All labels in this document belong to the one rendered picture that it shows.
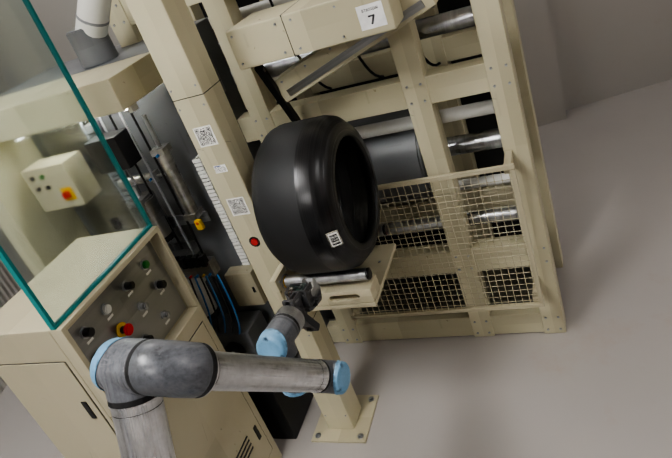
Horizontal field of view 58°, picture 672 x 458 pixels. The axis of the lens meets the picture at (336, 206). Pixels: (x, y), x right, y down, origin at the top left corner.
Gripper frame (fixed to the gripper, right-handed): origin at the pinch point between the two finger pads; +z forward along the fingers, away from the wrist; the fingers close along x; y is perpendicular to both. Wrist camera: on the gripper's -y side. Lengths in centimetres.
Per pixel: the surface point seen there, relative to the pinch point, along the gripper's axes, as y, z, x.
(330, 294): -12.5, 15.6, 4.3
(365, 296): -14.8, 15.9, -8.7
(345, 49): 65, 56, -12
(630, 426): -96, 39, -88
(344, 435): -96, 32, 30
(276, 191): 33.5, 5.3, 5.3
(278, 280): -4.6, 15.5, 23.0
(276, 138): 47, 21, 7
